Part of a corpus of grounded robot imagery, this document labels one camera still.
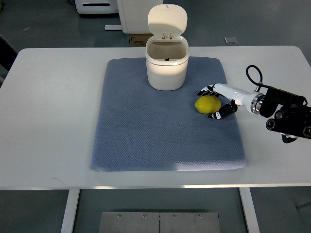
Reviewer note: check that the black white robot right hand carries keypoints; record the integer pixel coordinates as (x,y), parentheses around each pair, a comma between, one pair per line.
(237,97)

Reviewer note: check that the yellow lemon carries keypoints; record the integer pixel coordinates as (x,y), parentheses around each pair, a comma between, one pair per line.
(207,104)

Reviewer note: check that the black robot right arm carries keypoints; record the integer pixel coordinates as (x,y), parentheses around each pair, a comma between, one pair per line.
(287,113)

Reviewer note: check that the cream trash can with lid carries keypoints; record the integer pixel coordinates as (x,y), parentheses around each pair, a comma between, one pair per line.
(167,51)

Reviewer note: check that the small grey floor plate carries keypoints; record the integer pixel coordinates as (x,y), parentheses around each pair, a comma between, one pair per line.
(230,40)

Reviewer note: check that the blue textured mat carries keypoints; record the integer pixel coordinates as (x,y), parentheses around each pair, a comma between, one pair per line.
(140,128)

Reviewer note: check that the brown cardboard box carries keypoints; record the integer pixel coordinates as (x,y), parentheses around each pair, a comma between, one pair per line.
(139,40)

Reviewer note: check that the right white table leg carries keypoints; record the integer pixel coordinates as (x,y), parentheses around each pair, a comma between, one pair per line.
(249,210)

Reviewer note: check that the white table leg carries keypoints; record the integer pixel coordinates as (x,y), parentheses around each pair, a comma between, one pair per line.
(249,210)
(70,211)

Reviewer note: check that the white appliance with dark slot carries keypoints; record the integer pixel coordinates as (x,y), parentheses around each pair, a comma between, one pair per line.
(96,6)

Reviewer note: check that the left white table leg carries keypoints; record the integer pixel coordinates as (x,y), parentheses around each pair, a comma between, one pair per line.
(70,211)

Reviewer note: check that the metal base plate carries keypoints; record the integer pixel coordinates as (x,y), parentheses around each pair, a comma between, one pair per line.
(157,222)

